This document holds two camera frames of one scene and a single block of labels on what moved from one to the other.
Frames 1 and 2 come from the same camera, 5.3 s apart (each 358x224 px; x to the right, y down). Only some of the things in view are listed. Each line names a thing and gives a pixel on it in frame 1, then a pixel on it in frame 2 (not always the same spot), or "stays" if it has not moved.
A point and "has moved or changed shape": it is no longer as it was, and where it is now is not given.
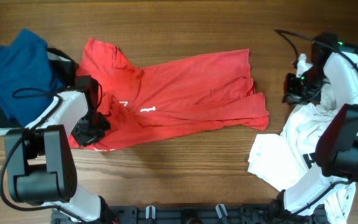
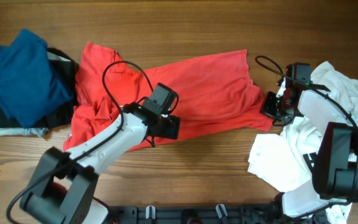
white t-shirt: x=283 y=158 stays
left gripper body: x=92 y=127 to x=169 y=126
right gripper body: x=307 y=87 to x=273 y=107
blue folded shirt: x=21 y=76 stays
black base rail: x=190 y=214 stays
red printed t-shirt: x=213 y=91 has moved or changed shape
